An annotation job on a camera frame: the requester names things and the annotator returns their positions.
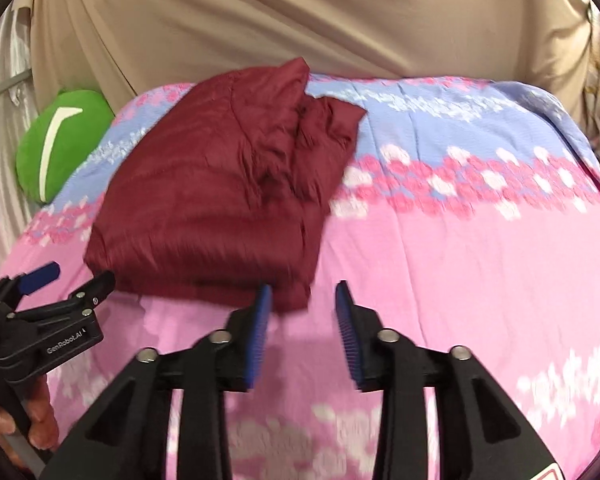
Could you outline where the maroon puffer jacket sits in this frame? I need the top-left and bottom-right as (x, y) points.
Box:
(83, 57), (368, 313)

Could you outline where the beige cloth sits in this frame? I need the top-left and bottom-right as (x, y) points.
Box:
(29, 0), (600, 133)

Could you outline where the grey metal rod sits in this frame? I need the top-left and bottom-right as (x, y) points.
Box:
(0, 69), (33, 106)

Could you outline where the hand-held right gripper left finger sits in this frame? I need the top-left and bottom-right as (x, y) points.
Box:
(40, 284), (273, 480)

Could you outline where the green pillow with white stripe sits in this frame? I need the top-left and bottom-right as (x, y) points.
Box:
(16, 89), (116, 205)

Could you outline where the silvery satin curtain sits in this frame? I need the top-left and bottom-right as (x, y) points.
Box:
(0, 5), (36, 271)

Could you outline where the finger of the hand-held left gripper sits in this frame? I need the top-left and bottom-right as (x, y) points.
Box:
(0, 261), (61, 306)
(10, 270), (117, 333)

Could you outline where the person's left hand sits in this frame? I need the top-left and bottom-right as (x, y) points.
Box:
(0, 375), (60, 466)

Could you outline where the floral pink blue blanket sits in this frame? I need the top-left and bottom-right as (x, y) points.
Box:
(2, 75), (600, 480)

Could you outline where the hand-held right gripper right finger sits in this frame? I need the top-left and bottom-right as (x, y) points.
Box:
(334, 280), (563, 480)

